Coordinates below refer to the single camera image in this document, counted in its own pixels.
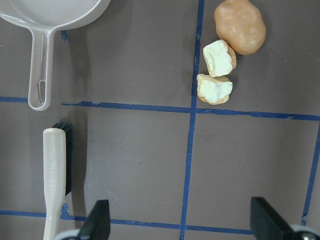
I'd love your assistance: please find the white plastic dustpan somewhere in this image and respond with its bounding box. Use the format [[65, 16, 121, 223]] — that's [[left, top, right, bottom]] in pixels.
[[0, 0, 110, 111]]

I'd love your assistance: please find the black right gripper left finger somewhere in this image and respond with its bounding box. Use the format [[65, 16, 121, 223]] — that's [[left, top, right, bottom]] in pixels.
[[77, 199, 111, 240]]

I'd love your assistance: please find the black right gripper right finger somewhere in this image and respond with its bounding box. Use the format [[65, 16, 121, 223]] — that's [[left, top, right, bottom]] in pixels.
[[250, 197, 295, 240]]

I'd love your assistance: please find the torn bread piece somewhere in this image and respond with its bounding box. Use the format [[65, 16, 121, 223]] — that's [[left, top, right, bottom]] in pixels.
[[196, 73, 233, 105], [203, 39, 237, 78]]

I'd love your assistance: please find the white brush with black bristles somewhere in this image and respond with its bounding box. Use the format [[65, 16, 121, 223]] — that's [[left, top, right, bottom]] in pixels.
[[42, 121, 73, 240]]

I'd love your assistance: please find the round orange-brown bread roll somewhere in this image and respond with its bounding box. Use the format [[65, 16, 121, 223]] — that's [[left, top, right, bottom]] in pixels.
[[213, 0, 267, 55]]

